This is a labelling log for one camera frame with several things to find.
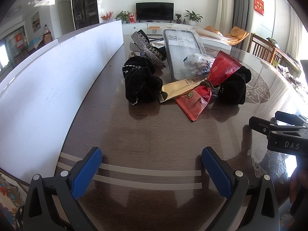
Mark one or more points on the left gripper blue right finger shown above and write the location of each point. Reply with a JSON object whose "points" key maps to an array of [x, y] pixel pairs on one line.
{"points": [[219, 171]]}

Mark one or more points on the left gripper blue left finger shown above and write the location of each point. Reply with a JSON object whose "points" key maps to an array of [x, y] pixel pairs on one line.
{"points": [[83, 171]]}

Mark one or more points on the white tv cabinet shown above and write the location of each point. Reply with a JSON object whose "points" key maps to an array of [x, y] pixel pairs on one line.
{"points": [[130, 28]]}

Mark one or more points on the black display cabinet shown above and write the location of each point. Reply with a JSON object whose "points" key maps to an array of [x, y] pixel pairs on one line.
{"points": [[85, 13]]}

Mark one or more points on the flat white cardboard box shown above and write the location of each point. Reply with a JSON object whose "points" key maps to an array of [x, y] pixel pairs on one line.
{"points": [[213, 40]]}

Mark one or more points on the person's right hand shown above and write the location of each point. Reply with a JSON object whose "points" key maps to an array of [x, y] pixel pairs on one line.
{"points": [[298, 178]]}

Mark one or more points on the green potted plant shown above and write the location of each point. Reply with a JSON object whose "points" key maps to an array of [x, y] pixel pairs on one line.
{"points": [[193, 18]]}

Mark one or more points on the red flowers in vase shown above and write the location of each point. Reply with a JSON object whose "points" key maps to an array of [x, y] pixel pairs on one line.
{"points": [[106, 17]]}

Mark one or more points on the cotton swabs bag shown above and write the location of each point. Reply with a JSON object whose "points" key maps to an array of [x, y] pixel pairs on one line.
{"points": [[198, 64]]}

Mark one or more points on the small wooden stool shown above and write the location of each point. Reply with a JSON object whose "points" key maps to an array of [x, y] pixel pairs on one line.
{"points": [[153, 29]]}

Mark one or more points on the large white cardboard box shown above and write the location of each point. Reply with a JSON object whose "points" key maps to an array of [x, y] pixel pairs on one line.
{"points": [[42, 95]]}

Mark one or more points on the phone case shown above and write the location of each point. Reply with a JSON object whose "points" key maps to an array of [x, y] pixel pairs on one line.
{"points": [[179, 45]]}

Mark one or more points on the black velvet pouch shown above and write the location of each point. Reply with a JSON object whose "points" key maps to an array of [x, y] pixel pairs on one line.
{"points": [[233, 90], [141, 85]]}

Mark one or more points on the orange lounge chair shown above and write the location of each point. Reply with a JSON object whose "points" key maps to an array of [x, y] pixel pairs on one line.
{"points": [[236, 35]]}

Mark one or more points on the red wall decoration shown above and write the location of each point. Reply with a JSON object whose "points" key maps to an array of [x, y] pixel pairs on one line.
{"points": [[259, 6]]}

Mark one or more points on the black flat television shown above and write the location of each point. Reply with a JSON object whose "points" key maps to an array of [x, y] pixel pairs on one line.
{"points": [[154, 11]]}

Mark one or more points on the floral patterned cushion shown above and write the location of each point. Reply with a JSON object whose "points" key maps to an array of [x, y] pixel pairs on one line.
{"points": [[13, 196]]}

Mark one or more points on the red snack packet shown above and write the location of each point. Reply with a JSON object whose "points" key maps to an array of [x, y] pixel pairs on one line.
{"points": [[194, 102]]}

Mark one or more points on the wooden dining chair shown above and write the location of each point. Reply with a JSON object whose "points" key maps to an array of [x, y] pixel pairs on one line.
{"points": [[265, 50]]}

